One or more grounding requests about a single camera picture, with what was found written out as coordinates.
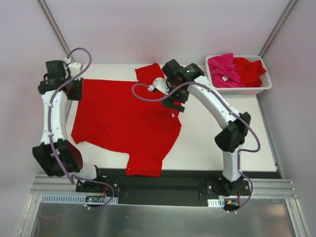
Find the red t shirt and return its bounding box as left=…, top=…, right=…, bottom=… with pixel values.
left=233, top=57, right=267, bottom=87
left=71, top=63, right=183, bottom=178

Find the white perforated plastic basket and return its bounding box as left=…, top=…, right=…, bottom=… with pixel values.
left=205, top=54, right=272, bottom=95

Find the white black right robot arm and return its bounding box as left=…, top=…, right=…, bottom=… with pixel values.
left=161, top=59, right=251, bottom=197

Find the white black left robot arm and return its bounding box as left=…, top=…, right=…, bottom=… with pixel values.
left=32, top=58, right=105, bottom=192

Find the pink t shirt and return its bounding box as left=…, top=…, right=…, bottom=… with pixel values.
left=206, top=53, right=244, bottom=88

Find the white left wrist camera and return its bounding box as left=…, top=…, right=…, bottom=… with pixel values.
left=63, top=58, right=83, bottom=79

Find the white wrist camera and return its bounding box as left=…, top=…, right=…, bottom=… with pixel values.
left=63, top=58, right=83, bottom=79
left=148, top=78, right=169, bottom=95

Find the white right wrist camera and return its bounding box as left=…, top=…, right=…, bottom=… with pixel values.
left=148, top=78, right=169, bottom=95

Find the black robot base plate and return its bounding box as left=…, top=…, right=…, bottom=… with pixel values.
left=76, top=168, right=250, bottom=207

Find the left aluminium frame post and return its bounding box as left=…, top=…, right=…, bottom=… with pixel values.
left=36, top=0, right=71, bottom=55

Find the aluminium frame post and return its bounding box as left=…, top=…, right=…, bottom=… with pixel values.
left=36, top=0, right=71, bottom=55
left=258, top=0, right=299, bottom=58

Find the right white cable duct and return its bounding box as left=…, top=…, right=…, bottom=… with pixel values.
left=207, top=198, right=225, bottom=208

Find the white cable duct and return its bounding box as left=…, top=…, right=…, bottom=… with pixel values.
left=41, top=194, right=119, bottom=205
left=207, top=198, right=225, bottom=208

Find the left white cable duct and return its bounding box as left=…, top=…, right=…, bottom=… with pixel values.
left=41, top=194, right=119, bottom=205

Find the right aluminium frame post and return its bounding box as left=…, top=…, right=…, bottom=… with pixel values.
left=258, top=0, right=299, bottom=58

